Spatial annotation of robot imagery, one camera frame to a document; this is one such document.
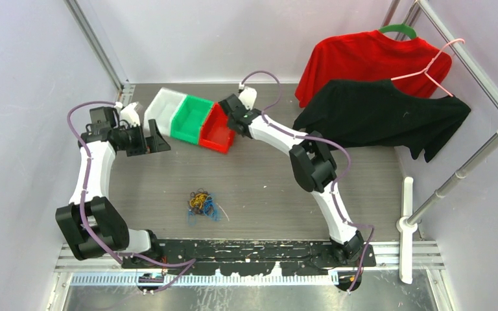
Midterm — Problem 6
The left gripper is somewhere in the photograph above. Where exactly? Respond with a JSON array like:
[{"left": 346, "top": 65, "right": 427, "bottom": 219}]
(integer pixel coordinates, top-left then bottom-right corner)
[{"left": 117, "top": 119, "right": 169, "bottom": 157}]

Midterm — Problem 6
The white plastic bin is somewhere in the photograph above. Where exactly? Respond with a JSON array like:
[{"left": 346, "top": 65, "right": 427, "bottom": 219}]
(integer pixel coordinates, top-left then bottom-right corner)
[{"left": 143, "top": 87, "right": 187, "bottom": 137}]

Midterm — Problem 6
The red plastic bin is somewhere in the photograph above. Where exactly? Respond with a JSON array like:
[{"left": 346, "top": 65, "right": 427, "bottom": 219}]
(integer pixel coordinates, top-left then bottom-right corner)
[{"left": 198, "top": 103, "right": 235, "bottom": 154}]

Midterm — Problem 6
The green plastic bin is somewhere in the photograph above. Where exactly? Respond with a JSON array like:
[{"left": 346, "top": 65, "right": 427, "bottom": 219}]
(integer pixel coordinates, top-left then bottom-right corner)
[{"left": 171, "top": 95, "right": 214, "bottom": 145}]

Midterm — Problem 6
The cable bundle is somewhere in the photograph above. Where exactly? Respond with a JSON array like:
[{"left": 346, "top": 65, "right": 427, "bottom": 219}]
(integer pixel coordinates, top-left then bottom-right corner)
[{"left": 186, "top": 189, "right": 230, "bottom": 227}]

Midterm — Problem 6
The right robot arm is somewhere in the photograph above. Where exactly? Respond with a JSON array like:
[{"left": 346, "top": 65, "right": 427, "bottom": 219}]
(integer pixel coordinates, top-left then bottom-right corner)
[{"left": 219, "top": 94, "right": 364, "bottom": 266}]

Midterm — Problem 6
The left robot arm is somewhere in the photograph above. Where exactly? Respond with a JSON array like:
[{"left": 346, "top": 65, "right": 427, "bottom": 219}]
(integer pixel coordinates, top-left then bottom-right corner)
[{"left": 55, "top": 100, "right": 171, "bottom": 268}]

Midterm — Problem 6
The black t-shirt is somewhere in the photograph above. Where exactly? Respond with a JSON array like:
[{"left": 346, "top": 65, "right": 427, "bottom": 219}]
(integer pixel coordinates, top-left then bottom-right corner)
[{"left": 292, "top": 80, "right": 471, "bottom": 163}]

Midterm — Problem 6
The red t-shirt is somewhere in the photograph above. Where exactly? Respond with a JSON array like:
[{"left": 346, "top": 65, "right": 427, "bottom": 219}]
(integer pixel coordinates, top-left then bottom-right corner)
[{"left": 294, "top": 30, "right": 453, "bottom": 108}]

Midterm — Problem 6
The green hanger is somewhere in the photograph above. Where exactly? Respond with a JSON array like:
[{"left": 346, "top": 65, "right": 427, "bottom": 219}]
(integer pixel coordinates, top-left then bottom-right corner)
[{"left": 378, "top": 24, "right": 418, "bottom": 40}]

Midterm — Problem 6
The pink hanger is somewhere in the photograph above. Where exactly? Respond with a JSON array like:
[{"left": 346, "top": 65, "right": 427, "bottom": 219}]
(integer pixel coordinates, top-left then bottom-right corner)
[{"left": 390, "top": 38, "right": 466, "bottom": 97}]

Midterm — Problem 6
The metal clothes rack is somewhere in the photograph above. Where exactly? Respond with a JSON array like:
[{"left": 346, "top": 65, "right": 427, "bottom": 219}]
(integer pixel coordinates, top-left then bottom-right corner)
[{"left": 383, "top": 1, "right": 498, "bottom": 287}]

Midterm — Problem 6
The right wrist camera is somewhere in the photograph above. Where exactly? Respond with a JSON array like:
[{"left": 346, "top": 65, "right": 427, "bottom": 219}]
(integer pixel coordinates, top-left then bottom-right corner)
[{"left": 238, "top": 86, "right": 257, "bottom": 110}]

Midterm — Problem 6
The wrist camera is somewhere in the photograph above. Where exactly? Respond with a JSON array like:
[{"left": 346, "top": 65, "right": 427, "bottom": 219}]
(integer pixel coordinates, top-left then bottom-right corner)
[
  {"left": 119, "top": 102, "right": 144, "bottom": 126},
  {"left": 238, "top": 86, "right": 257, "bottom": 110}
]

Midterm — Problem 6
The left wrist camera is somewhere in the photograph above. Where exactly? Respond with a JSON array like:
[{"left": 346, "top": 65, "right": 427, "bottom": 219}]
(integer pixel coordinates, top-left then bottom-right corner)
[{"left": 119, "top": 102, "right": 144, "bottom": 126}]

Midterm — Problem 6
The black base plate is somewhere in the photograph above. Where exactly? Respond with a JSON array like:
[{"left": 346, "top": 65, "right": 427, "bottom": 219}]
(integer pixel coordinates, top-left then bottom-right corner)
[{"left": 122, "top": 239, "right": 361, "bottom": 277}]

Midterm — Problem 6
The aluminium corner post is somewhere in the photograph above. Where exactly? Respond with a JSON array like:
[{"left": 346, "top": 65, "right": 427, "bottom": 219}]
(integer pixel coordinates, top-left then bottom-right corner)
[{"left": 64, "top": 0, "right": 135, "bottom": 104}]

